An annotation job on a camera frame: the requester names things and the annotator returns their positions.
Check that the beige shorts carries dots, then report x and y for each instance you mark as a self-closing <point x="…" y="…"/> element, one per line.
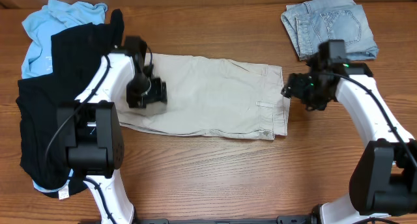
<point x="215" y="98"/>

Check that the light blue shirt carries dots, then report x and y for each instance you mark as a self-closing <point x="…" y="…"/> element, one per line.
<point x="54" y="18"/>

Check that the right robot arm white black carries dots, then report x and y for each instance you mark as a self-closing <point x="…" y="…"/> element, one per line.
<point x="383" y="183"/>

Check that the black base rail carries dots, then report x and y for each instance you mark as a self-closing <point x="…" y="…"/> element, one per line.
<point x="228" y="221"/>

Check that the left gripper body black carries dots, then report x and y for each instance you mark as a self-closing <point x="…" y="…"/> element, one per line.
<point x="156" y="96"/>

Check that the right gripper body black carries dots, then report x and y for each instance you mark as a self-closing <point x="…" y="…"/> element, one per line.
<point x="312" y="93"/>

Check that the folded denim shorts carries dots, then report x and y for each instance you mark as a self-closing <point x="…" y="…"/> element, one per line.
<point x="311" y="23"/>

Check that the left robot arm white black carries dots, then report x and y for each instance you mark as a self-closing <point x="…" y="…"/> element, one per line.
<point x="89" y="133"/>

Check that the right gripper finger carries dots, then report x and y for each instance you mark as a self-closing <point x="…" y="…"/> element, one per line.
<point x="286" y="91"/>
<point x="291" y="80"/>

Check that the black garment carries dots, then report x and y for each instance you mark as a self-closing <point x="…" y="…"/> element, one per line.
<point x="76" y="55"/>

